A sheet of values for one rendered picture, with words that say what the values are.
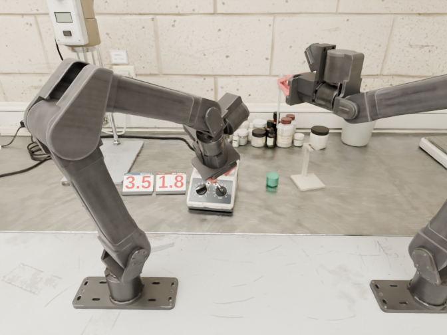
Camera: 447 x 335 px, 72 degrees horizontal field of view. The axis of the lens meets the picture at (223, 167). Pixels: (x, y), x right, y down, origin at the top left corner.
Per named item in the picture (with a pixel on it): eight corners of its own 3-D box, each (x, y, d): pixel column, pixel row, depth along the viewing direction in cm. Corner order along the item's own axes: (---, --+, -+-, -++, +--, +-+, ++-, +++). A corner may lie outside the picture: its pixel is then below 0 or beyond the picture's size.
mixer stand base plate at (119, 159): (122, 184, 97) (122, 181, 97) (59, 183, 97) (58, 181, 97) (144, 142, 123) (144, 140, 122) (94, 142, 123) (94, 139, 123)
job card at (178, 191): (185, 193, 93) (184, 182, 91) (155, 194, 92) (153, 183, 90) (186, 183, 98) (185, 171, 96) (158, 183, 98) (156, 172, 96)
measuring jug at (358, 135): (326, 131, 132) (332, 98, 125) (353, 129, 135) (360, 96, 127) (350, 151, 117) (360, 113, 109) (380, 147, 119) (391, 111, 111)
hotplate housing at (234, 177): (233, 213, 85) (233, 189, 81) (186, 209, 86) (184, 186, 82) (239, 171, 104) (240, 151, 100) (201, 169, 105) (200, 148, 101)
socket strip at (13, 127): (94, 136, 128) (92, 126, 126) (0, 135, 129) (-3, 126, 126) (100, 131, 133) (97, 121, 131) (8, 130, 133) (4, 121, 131)
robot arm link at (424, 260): (414, 245, 56) (446, 266, 51) (440, 228, 60) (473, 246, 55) (403, 269, 59) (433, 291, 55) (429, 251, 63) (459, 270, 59)
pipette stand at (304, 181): (324, 187, 96) (332, 151, 89) (300, 191, 94) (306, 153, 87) (312, 174, 102) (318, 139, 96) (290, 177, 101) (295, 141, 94)
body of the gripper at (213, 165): (191, 163, 74) (185, 147, 67) (226, 142, 76) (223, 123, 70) (205, 183, 71) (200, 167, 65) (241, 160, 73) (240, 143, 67)
